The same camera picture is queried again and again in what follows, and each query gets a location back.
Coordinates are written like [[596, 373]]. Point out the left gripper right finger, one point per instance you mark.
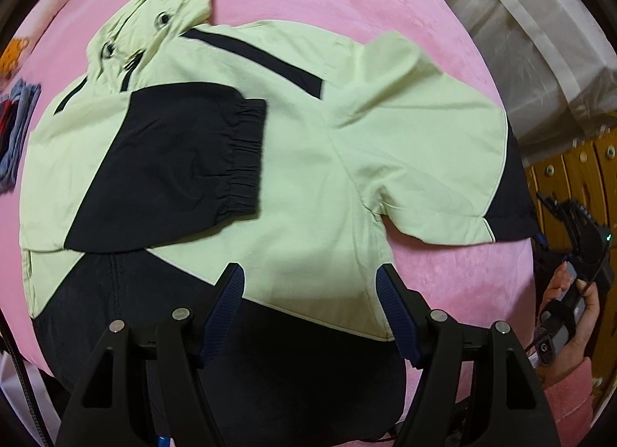
[[407, 313]]

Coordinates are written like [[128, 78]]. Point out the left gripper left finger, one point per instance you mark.
[[221, 311]]

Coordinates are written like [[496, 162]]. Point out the green and black hooded jacket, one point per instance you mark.
[[279, 146]]

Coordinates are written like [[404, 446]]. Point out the cream lace covered furniture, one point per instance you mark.
[[554, 68]]

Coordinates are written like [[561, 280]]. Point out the folded blue jeans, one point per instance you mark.
[[26, 95]]

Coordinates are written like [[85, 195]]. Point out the folded navy red garment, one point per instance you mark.
[[7, 121]]

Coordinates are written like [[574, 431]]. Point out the pink plush bed blanket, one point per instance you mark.
[[477, 284]]

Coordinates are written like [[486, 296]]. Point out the rolled bear print quilt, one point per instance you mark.
[[27, 37]]

